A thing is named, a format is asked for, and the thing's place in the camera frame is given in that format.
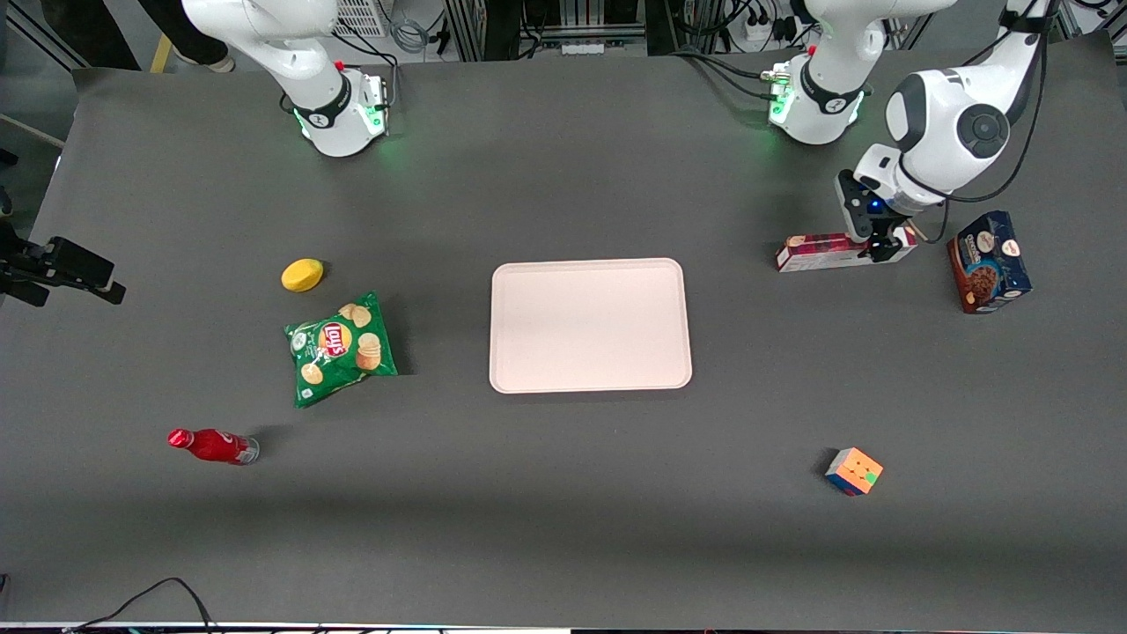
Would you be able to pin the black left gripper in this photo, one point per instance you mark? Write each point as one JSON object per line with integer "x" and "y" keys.
{"x": 890, "y": 234}

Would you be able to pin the red plaid cookie box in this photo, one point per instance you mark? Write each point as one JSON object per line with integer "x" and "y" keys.
{"x": 819, "y": 252}

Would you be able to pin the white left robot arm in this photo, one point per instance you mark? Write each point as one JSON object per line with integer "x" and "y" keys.
{"x": 933, "y": 114}

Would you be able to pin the dark blue cookie box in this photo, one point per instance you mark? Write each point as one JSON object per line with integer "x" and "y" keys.
{"x": 990, "y": 264}

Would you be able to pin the pale pink plastic tray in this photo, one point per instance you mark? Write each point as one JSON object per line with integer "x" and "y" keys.
{"x": 590, "y": 326}

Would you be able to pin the white vented box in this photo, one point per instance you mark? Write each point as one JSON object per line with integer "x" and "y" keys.
{"x": 361, "y": 16}

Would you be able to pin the multicoloured puzzle cube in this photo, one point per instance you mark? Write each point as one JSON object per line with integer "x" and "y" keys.
{"x": 854, "y": 471}

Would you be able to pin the white power strip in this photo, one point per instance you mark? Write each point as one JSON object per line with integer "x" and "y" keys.
{"x": 759, "y": 31}

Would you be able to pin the dark grey table cover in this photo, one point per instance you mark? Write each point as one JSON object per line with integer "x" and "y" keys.
{"x": 563, "y": 176}

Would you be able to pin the metal equipment rack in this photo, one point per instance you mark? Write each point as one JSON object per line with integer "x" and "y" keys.
{"x": 546, "y": 22}

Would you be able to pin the green chips bag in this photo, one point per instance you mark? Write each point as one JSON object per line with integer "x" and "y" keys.
{"x": 339, "y": 348}

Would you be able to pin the yellow lemon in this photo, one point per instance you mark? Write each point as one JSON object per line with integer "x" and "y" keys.
{"x": 302, "y": 275}

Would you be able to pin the red soda bottle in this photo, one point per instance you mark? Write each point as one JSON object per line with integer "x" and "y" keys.
{"x": 216, "y": 446}

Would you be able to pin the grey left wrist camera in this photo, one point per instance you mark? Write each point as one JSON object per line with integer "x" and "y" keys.
{"x": 856, "y": 207}

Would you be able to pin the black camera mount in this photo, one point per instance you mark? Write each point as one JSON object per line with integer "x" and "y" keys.
{"x": 66, "y": 264}

